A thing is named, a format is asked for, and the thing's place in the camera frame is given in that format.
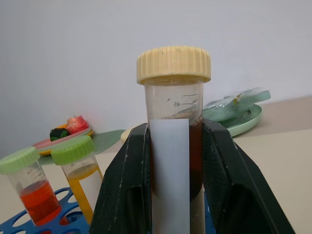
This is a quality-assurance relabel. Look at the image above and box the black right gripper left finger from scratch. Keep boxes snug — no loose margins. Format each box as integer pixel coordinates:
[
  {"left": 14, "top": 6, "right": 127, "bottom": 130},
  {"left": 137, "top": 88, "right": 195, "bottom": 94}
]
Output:
[{"left": 89, "top": 122, "right": 155, "bottom": 234}]

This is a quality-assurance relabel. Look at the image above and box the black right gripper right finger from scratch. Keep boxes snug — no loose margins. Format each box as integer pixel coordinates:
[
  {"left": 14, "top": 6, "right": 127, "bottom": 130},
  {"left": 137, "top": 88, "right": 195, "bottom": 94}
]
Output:
[{"left": 201, "top": 117, "right": 297, "bottom": 234}]

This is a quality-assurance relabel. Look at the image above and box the beige cap brown liquid tube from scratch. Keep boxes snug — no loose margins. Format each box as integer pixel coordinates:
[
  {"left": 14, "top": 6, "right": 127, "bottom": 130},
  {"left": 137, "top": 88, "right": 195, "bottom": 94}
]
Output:
[
  {"left": 136, "top": 46, "right": 212, "bottom": 234},
  {"left": 120, "top": 129, "right": 134, "bottom": 142}
]

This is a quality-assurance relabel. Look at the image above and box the blue test tube rack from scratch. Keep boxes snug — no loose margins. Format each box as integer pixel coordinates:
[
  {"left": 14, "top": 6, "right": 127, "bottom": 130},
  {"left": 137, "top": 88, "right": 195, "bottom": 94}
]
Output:
[{"left": 0, "top": 187, "right": 215, "bottom": 234}]

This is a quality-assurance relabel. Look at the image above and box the green placemat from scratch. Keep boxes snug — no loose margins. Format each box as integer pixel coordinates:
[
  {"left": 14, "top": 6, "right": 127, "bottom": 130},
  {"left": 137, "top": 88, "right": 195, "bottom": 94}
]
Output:
[{"left": 39, "top": 129, "right": 126, "bottom": 164}]

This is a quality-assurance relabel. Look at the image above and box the green cap yellow liquid tube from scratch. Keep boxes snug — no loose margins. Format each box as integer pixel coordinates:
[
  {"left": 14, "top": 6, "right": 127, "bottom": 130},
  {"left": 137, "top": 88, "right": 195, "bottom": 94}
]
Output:
[{"left": 51, "top": 135, "right": 104, "bottom": 225}]

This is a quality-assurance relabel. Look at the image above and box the mint green plate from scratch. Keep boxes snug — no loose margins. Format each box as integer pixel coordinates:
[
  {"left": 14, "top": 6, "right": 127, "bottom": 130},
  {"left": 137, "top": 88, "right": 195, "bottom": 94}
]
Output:
[{"left": 202, "top": 103, "right": 263, "bottom": 137}]

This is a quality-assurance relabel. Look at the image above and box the red pink toy fruit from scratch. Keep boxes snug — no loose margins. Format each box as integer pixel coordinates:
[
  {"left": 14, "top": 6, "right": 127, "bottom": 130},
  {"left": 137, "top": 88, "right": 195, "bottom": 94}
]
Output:
[{"left": 66, "top": 116, "right": 90, "bottom": 134}]

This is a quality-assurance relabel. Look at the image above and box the green cap red liquid tube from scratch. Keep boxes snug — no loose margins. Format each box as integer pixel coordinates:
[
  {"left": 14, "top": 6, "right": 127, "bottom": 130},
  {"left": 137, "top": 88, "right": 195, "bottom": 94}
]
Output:
[{"left": 0, "top": 146, "right": 63, "bottom": 226}]

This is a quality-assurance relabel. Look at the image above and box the yellow plate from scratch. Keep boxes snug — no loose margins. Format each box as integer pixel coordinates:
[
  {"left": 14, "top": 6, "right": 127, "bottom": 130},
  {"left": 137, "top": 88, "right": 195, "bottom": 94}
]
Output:
[{"left": 38, "top": 130, "right": 94, "bottom": 156}]

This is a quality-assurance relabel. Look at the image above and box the black green toy fruit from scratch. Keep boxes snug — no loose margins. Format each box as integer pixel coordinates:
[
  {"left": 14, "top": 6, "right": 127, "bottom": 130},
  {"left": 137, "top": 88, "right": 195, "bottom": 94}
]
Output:
[{"left": 50, "top": 127, "right": 69, "bottom": 142}]

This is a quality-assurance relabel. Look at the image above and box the clear plastic bag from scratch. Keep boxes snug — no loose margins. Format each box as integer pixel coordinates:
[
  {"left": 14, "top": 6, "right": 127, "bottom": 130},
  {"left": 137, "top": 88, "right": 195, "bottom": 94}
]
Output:
[{"left": 203, "top": 87, "right": 263, "bottom": 122}]

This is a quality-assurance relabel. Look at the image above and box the pink plate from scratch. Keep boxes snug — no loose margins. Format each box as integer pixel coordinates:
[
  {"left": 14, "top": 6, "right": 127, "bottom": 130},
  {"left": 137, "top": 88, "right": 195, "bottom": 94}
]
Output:
[{"left": 32, "top": 126, "right": 92, "bottom": 150}]

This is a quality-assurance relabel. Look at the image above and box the mint green bowl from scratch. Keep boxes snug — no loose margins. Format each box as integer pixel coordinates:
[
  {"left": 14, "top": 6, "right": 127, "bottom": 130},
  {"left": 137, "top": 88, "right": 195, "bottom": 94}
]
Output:
[{"left": 240, "top": 89, "right": 272, "bottom": 104}]

